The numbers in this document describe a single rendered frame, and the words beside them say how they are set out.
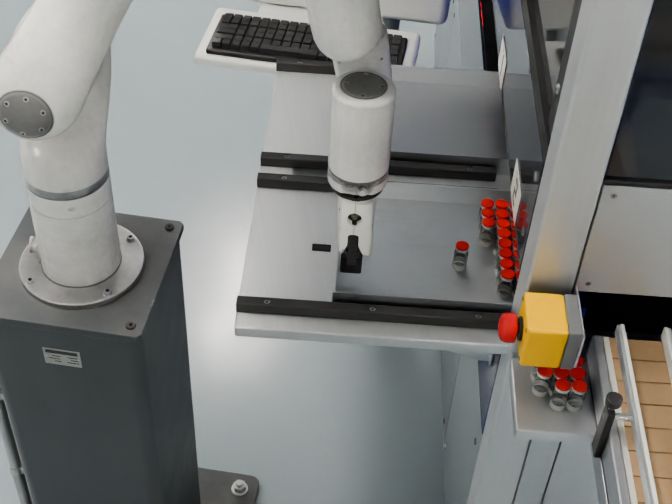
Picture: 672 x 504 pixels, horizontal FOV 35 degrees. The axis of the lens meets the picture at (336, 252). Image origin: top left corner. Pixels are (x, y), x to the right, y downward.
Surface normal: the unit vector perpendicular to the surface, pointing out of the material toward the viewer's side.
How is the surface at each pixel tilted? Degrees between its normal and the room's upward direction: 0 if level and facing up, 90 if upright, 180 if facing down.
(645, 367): 0
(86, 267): 90
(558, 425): 0
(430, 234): 0
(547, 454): 90
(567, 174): 90
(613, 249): 90
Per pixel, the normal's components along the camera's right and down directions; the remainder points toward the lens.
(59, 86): 0.31, 0.42
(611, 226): -0.05, 0.69
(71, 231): 0.16, 0.69
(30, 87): 0.12, 0.35
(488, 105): 0.04, -0.72
